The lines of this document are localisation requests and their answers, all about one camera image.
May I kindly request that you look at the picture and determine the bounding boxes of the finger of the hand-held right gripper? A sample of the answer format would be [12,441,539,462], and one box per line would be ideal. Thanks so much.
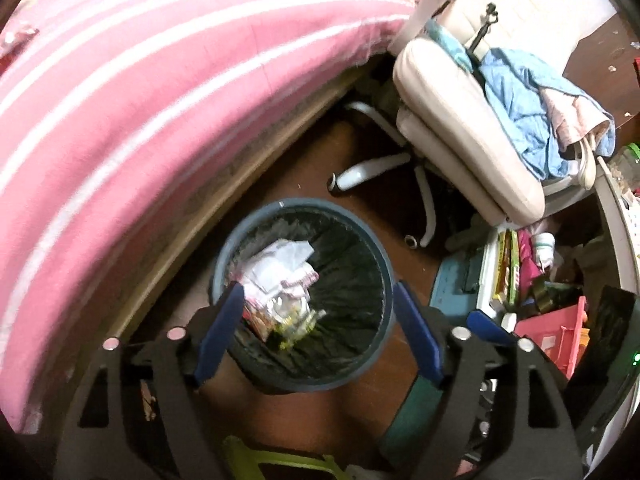
[466,310,518,348]

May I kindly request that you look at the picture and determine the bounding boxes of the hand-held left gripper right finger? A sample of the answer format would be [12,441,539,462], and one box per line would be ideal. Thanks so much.
[392,280,583,480]

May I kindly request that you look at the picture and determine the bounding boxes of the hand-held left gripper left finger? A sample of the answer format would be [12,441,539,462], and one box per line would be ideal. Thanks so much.
[57,280,246,480]

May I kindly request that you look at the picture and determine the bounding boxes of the red snack wrapper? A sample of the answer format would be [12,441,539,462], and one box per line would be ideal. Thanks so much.
[242,297,273,343]

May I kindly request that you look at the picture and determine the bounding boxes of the white tissue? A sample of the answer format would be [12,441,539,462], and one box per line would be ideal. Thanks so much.
[235,260,321,306]
[260,240,316,273]

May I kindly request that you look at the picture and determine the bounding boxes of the clear plastic wrapper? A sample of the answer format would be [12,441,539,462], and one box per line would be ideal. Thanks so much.
[265,295,326,351]

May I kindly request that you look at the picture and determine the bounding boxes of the black bin liner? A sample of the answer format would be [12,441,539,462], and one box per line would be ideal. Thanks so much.
[220,207,388,381]

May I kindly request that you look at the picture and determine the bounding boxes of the grey round trash bin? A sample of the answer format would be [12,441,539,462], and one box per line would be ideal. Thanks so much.
[209,199,397,395]

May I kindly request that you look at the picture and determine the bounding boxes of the white storage bin with books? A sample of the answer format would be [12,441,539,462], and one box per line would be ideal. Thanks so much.
[477,227,521,318]

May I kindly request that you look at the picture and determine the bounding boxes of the light blue box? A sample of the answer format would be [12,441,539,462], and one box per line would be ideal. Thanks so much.
[430,250,488,321]

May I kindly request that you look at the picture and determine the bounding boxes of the pink plastic basket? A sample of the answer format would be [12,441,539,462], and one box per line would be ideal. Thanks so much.
[514,295,591,381]

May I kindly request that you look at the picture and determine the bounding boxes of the teal plastic object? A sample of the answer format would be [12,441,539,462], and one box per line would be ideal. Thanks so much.
[380,375,451,461]

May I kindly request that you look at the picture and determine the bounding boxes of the small white bottle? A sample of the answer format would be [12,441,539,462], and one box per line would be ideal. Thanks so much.
[530,232,557,271]

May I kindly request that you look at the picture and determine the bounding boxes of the white storage cart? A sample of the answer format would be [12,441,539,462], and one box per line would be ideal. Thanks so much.
[595,155,640,301]

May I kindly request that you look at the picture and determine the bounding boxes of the lime green stool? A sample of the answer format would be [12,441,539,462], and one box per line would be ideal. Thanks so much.
[220,435,351,480]

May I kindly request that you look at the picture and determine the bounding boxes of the green lidded bottle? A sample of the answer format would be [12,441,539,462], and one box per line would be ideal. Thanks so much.
[612,142,640,186]

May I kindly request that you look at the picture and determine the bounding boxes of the blue jacket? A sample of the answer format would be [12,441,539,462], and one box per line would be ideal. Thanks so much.
[482,47,616,181]

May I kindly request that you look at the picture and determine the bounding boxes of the cream office chair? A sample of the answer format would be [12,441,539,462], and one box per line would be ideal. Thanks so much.
[327,0,616,251]

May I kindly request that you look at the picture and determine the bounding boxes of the pale pink cloth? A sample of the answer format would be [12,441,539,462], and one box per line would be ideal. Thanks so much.
[542,87,608,151]

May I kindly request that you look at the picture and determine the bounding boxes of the pink striped bed cover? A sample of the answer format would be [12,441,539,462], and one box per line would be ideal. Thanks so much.
[0,0,418,433]

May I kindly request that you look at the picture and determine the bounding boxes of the teal cloth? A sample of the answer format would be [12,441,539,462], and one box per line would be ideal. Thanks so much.
[425,17,473,71]

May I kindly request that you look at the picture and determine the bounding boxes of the black strap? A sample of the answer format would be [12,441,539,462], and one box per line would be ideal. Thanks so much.
[467,2,501,56]

